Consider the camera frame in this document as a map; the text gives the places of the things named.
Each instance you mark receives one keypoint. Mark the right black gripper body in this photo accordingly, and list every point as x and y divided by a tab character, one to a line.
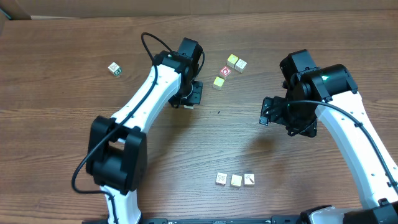
270	109

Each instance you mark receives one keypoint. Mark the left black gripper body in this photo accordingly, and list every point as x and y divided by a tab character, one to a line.
195	93

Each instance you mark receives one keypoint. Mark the white animal picture block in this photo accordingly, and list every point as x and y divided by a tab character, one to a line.
189	107

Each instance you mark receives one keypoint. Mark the yellow letter U block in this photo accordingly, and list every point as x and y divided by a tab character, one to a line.
218	83

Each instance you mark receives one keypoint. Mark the hammer picture wooden block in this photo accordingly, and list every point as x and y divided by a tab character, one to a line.
249	180

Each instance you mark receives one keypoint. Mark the white maze picture block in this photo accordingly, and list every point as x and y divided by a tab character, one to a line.
221	178

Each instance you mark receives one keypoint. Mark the plain yellow wooden block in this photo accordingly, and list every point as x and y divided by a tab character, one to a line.
236	180

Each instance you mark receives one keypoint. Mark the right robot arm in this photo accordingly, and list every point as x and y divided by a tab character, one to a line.
331	96

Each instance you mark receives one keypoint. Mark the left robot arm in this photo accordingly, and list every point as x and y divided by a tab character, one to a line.
117	150

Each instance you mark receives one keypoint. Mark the red letter block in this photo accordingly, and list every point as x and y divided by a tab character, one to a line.
225	72

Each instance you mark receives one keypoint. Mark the yellow top block far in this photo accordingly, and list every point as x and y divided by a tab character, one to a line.
232	60

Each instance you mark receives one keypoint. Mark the white block with lines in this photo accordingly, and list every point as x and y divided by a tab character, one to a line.
240	65

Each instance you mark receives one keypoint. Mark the green sided wooden block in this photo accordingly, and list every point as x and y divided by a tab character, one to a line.
115	69

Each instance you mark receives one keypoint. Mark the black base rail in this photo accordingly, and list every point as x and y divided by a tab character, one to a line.
276	219

